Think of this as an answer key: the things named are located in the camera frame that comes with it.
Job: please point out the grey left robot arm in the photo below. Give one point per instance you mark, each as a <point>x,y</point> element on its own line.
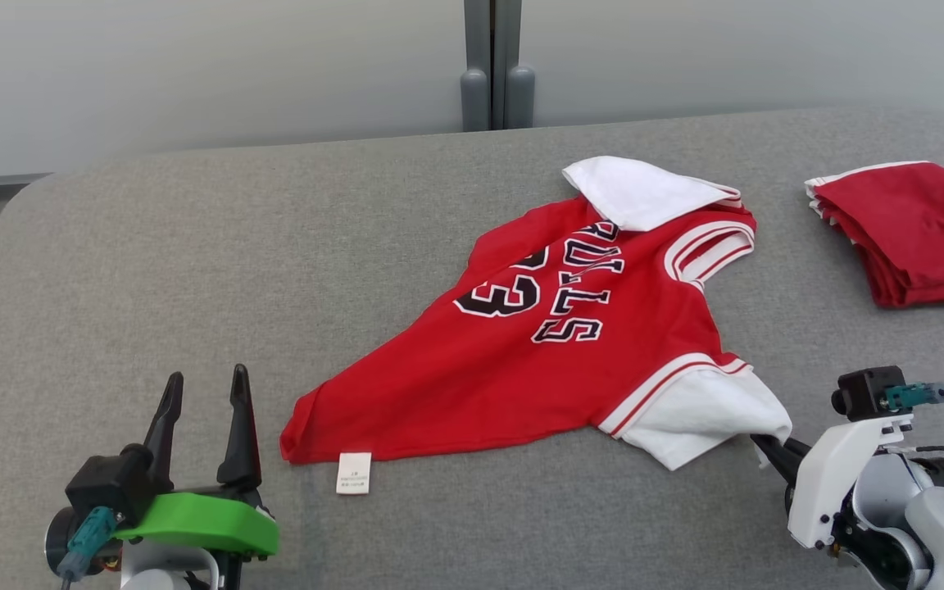
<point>161,569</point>

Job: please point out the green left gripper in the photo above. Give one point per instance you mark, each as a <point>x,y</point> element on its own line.
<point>201,520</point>

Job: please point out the red basketball jersey white sleeves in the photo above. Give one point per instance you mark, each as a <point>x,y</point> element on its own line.
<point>521,369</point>

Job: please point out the red shorts white stripes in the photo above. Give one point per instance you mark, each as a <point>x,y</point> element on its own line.
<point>923,229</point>

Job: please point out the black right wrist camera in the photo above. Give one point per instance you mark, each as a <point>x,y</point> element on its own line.
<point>865,392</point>

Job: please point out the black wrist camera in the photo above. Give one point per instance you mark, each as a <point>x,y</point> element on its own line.
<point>103,483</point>
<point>865,392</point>

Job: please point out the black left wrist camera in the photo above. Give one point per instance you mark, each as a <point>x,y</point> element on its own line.
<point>103,483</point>

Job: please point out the grey partition post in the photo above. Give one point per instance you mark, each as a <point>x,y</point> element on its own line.
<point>519,94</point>
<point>476,98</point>

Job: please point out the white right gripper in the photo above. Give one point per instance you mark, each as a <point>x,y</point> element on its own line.
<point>828,483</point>

